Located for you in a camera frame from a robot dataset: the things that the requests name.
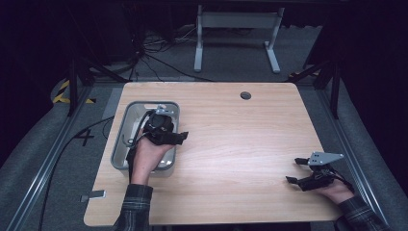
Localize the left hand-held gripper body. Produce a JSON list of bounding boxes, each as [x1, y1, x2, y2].
[[141, 104, 190, 146]]

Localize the person's left hand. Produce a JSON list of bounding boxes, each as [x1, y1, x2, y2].
[[130, 128, 177, 187]]

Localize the white plastic bin grey rim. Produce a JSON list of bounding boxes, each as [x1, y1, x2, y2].
[[110, 100, 181, 178]]

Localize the grey metal bracket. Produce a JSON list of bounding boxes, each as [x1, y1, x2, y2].
[[79, 190, 107, 203]]

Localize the yellow black hazard tape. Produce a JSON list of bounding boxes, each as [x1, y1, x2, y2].
[[52, 79, 97, 105]]

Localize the left hand-held gripper black cable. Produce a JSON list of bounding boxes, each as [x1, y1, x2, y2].
[[122, 110, 155, 182]]

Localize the hand-held gripper black cable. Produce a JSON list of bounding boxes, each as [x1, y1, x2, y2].
[[329, 168, 356, 194], [122, 110, 155, 182]]

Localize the black metal stand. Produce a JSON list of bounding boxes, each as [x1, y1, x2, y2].
[[66, 57, 130, 117], [288, 60, 342, 120]]

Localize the aluminium floor rail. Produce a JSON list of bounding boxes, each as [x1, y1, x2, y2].
[[5, 86, 94, 231], [316, 89, 392, 230]]

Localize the bundle of floor cables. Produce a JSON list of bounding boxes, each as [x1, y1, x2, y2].
[[127, 24, 215, 83]]

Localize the right hand-held gripper black cable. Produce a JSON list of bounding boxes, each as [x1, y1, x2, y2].
[[329, 168, 356, 194]]

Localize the person's right hand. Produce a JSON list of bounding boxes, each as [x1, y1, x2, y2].
[[312, 178, 356, 206]]

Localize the white desk frame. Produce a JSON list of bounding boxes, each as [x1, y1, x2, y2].
[[193, 4, 286, 74]]

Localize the long black floor cable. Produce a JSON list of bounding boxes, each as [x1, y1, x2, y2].
[[38, 115, 115, 231]]

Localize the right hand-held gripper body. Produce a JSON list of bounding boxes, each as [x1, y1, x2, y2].
[[297, 151, 345, 193]]

